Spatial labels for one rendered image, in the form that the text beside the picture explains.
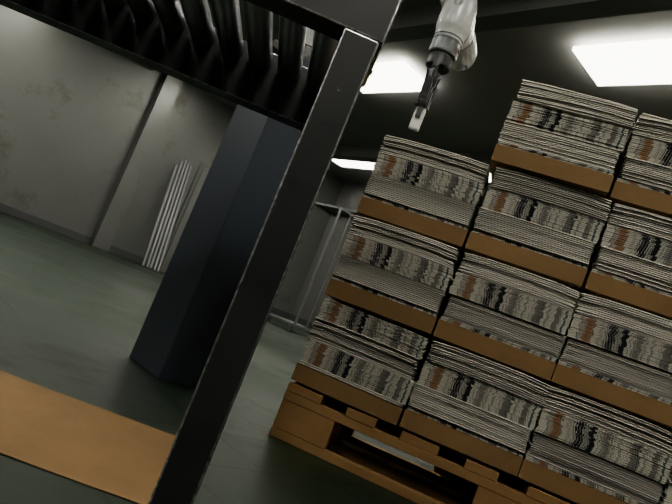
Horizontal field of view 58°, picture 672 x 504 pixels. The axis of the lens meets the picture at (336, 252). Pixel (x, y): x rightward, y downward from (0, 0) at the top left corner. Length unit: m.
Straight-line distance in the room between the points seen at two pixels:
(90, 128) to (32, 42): 1.49
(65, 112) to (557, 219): 9.74
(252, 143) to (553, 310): 0.93
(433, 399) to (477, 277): 0.31
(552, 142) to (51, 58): 9.69
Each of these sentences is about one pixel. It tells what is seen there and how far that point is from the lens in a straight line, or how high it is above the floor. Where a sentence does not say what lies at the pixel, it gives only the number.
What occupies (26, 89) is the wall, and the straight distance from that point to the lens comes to 10.65.
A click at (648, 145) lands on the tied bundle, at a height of 0.99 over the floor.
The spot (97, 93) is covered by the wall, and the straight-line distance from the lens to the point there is 10.96.
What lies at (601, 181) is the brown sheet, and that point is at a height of 0.86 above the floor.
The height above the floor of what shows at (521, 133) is 0.93.
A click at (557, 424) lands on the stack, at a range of 1.51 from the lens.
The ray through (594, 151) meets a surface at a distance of 1.60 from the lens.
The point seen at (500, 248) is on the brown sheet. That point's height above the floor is 0.63.
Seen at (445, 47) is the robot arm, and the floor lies 1.17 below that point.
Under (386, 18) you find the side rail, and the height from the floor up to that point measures 0.71.
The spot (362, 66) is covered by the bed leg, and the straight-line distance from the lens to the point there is 0.82.
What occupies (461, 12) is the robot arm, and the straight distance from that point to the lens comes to 1.93.
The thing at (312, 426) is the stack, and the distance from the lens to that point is 1.55.
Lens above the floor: 0.32
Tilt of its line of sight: 6 degrees up
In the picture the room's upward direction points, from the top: 22 degrees clockwise
